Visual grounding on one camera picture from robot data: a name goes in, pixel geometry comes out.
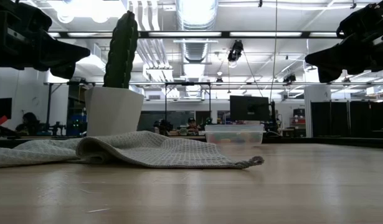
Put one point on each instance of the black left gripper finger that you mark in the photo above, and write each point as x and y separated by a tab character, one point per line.
63	53
65	71

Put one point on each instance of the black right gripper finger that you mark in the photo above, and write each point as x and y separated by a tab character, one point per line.
340	57
329	74

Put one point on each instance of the clear plastic tupperware container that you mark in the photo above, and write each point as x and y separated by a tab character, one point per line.
234	137

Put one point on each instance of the black room divider panels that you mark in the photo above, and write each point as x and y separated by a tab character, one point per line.
350	119

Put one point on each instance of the green cactus plant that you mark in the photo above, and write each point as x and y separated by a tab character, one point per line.
121	49

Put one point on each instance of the person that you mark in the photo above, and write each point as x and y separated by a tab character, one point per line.
192	124
29	123

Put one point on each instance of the white hexagonal plant pot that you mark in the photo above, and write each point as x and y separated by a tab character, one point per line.
113	112

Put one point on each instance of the black computer monitor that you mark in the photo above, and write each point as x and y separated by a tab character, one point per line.
248	109

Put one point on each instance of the grey waffle dish cloth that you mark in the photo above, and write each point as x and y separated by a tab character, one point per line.
166	152

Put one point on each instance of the black wall screen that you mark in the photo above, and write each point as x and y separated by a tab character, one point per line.
1	109

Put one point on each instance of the black overhead camera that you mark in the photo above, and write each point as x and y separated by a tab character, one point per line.
235	51

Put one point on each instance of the black background rig frame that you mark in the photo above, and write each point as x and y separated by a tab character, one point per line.
188	83

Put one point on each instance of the silver ventilation duct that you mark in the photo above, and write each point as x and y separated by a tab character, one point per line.
195	46

